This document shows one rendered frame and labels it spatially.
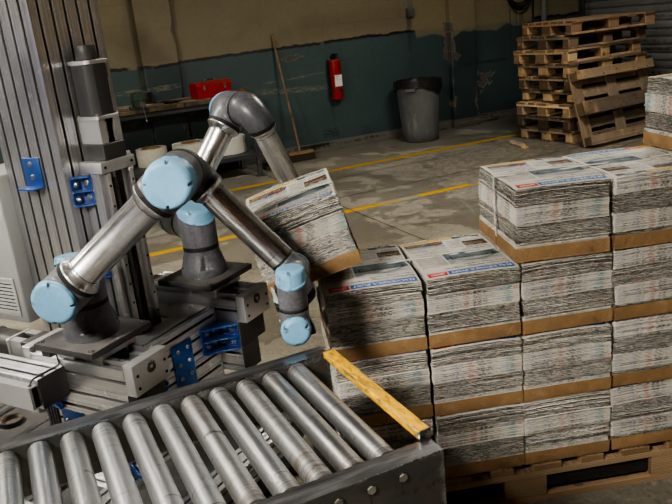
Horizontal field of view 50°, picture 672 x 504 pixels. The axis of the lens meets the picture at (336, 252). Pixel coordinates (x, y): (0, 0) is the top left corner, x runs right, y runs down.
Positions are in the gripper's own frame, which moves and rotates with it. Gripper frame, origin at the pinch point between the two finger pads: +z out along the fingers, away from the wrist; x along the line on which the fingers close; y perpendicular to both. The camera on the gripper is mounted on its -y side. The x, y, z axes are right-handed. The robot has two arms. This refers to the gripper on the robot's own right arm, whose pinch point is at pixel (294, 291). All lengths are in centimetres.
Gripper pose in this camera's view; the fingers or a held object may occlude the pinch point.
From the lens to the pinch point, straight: 214.0
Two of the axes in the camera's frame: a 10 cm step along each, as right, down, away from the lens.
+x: -9.3, 3.7, 0.3
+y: -3.6, -8.8, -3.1
